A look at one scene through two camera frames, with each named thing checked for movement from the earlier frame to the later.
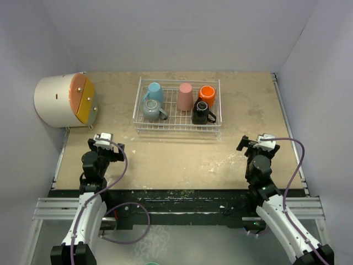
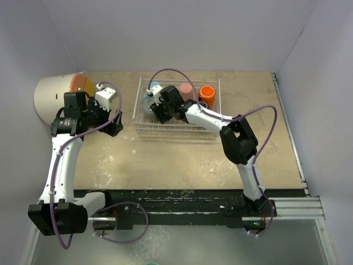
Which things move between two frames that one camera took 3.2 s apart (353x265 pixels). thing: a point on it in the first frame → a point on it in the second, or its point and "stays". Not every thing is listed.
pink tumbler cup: [185, 101] stays
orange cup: [208, 94] stays
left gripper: [115, 157] → [91, 106]
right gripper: [244, 142] → [158, 110]
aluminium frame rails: [70, 208] stays
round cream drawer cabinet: [67, 100] stays
